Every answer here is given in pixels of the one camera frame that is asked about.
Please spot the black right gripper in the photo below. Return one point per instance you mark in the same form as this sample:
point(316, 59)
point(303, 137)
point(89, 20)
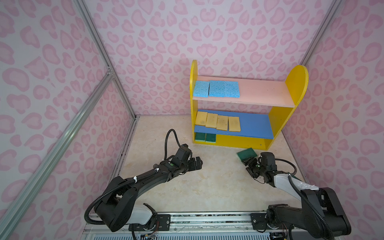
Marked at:
point(250, 162)

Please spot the yellow sponge floor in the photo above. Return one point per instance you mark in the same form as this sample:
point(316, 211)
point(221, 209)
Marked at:
point(222, 123)
point(234, 124)

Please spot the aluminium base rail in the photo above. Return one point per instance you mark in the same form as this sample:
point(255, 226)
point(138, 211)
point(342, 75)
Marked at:
point(202, 226)

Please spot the aluminium frame profile left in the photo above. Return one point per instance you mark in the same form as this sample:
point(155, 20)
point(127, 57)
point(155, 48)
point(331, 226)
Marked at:
point(63, 121)

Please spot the aluminium frame profile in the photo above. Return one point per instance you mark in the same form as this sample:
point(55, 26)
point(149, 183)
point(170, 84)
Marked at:
point(63, 121)
point(333, 11)

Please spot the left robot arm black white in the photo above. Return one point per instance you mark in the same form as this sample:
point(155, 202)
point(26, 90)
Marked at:
point(117, 207)

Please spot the yellow sponge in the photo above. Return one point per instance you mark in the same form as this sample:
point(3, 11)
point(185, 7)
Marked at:
point(211, 121)

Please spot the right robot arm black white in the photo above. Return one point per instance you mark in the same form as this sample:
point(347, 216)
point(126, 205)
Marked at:
point(321, 213)

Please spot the yellow wooden shelf unit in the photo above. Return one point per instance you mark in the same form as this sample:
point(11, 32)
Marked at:
point(241, 129)

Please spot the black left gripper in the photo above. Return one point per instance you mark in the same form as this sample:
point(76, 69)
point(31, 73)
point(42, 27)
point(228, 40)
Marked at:
point(194, 166)

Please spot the blue sponge floor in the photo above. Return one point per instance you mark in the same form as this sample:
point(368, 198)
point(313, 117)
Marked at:
point(231, 89)
point(217, 89)

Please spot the green scouring pad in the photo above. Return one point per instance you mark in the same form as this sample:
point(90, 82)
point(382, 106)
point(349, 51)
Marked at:
point(200, 137)
point(211, 138)
point(246, 154)

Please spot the yellow sponge shelf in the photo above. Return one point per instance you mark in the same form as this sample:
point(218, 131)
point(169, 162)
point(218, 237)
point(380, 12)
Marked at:
point(201, 118)

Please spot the aluminium frame profile right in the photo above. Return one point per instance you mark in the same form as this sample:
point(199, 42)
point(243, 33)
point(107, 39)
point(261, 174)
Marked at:
point(333, 11)

